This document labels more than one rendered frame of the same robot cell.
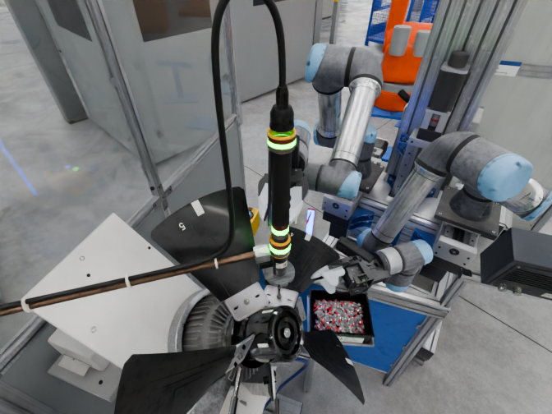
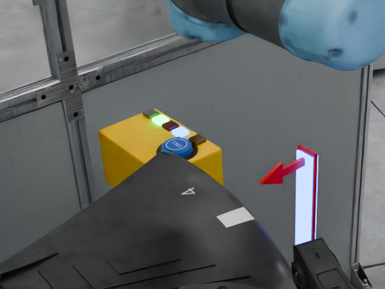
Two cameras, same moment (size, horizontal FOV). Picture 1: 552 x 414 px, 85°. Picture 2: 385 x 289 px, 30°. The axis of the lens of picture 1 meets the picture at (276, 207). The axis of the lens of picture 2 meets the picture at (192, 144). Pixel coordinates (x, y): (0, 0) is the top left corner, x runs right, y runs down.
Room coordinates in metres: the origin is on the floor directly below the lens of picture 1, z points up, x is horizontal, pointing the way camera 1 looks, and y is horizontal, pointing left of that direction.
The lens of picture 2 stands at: (0.19, -0.38, 1.56)
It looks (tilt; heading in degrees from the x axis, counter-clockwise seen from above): 31 degrees down; 36
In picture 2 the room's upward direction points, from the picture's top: 4 degrees counter-clockwise
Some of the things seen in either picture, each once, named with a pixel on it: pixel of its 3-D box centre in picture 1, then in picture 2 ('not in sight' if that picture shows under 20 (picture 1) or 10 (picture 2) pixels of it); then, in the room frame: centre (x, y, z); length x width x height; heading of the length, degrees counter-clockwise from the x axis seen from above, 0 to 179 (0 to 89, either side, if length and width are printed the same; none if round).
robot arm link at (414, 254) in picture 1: (409, 255); not in sight; (0.56, -0.39, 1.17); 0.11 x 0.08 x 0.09; 108
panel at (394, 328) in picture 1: (319, 320); not in sight; (0.72, -0.22, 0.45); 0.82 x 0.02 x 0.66; 71
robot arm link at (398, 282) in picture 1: (396, 270); not in sight; (0.57, -0.39, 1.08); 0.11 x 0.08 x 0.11; 27
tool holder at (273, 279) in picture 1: (275, 261); not in sight; (0.41, 0.00, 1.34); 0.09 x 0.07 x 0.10; 106
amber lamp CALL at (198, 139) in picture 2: not in sight; (197, 140); (0.86, 0.10, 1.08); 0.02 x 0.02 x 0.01; 71
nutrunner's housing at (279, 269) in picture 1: (280, 209); not in sight; (0.41, -0.01, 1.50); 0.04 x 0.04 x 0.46
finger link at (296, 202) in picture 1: (294, 212); not in sight; (0.43, -0.04, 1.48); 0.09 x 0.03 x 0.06; 1
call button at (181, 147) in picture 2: not in sight; (176, 148); (0.83, 0.11, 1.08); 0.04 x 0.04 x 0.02
